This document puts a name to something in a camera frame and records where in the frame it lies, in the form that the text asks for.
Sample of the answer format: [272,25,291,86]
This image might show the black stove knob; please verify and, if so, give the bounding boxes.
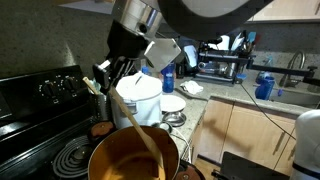
[41,80,59,104]
[63,75,80,98]

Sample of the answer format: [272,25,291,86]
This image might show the dark utensil holder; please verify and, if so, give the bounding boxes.
[89,93,113,121]

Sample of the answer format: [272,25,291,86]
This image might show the white blue-edged dish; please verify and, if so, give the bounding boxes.
[182,44,199,69]

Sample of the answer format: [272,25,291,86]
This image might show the black dish rack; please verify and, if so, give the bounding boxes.
[195,49,256,84]

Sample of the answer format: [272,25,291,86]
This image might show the steel kitchen sink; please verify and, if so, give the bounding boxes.
[269,87,320,110]

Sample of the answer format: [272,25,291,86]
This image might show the black coil burner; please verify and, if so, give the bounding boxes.
[52,134,98,179]

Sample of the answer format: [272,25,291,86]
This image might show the white cable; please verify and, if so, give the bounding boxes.
[169,126,193,164]

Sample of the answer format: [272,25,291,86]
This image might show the black mug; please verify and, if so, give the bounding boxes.
[175,63,186,80]

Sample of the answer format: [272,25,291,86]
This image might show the steel cabinet handle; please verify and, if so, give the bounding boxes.
[287,136,298,161]
[274,131,285,156]

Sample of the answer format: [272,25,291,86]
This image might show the black bar camera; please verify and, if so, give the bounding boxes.
[199,37,223,46]

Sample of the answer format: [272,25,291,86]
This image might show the copper pot with black handles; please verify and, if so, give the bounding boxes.
[87,120,206,180]

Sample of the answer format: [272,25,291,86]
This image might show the white container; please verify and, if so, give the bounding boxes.
[209,35,231,51]

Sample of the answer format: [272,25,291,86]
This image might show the wooden spatula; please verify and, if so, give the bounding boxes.
[108,84,166,169]

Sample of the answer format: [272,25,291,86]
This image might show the wooden base cabinet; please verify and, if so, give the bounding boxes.
[191,96,299,178]

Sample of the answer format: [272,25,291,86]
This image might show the thin black cable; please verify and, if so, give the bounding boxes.
[239,83,298,141]

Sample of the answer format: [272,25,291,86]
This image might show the white stacked plates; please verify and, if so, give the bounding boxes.
[230,32,246,52]

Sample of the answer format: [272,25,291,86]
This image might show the steel bowl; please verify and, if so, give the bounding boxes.
[162,110,188,128]

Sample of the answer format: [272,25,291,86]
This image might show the white rice cooker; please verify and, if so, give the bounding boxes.
[111,71,163,129]

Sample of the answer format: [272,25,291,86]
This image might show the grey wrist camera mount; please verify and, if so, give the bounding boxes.
[143,37,183,73]

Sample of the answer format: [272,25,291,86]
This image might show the black electric stove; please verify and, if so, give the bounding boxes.
[0,64,193,180]

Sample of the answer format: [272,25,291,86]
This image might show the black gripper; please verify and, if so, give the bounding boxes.
[92,19,150,92]

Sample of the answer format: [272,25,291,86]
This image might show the blue kitchen utensil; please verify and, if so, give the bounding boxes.
[247,31,258,45]

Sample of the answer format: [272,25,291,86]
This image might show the tall blue water bottle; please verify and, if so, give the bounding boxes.
[161,63,176,94]

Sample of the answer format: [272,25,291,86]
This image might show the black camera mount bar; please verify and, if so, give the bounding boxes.
[248,63,320,87]

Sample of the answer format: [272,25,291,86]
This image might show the steel faucet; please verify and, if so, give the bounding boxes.
[279,49,307,89]

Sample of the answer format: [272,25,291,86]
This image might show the flat wooden utensil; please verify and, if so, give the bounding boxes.
[82,76,100,96]

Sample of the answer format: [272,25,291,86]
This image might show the small steel cup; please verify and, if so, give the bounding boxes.
[153,121,174,134]

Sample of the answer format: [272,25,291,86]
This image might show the white cloth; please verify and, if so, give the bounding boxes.
[181,79,204,96]

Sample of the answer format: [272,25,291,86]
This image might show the blue jug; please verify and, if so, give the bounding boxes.
[255,76,276,101]

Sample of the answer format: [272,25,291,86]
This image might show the wooden wall cabinet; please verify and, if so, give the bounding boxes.
[248,0,320,24]

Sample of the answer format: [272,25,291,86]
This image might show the white round plate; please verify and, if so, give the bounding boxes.
[160,94,187,113]

